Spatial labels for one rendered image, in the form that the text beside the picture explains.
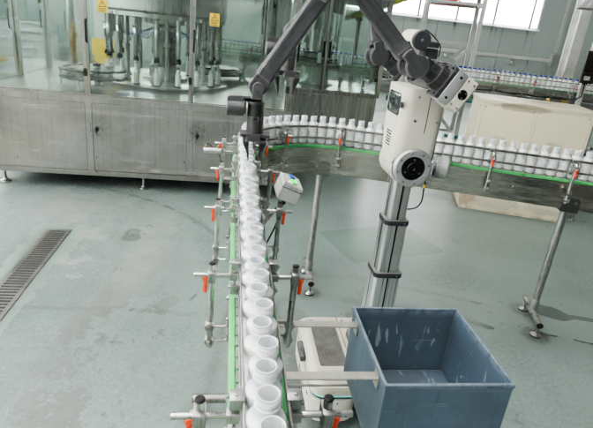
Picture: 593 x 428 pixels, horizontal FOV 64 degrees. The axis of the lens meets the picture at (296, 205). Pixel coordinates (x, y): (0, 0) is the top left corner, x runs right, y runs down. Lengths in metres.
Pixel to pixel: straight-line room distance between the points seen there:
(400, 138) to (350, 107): 4.83
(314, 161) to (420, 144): 1.18
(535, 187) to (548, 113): 2.37
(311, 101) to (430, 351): 5.36
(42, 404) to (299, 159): 1.83
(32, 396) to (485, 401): 1.97
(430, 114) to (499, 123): 3.47
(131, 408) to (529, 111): 4.46
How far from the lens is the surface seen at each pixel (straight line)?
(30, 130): 5.01
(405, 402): 1.19
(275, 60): 1.60
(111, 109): 4.75
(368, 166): 3.00
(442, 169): 2.88
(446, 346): 1.55
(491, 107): 5.31
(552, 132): 5.49
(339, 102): 6.68
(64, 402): 2.52
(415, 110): 1.88
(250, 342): 0.89
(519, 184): 3.12
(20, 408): 2.55
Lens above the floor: 1.66
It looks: 20 degrees down
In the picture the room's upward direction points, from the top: 6 degrees clockwise
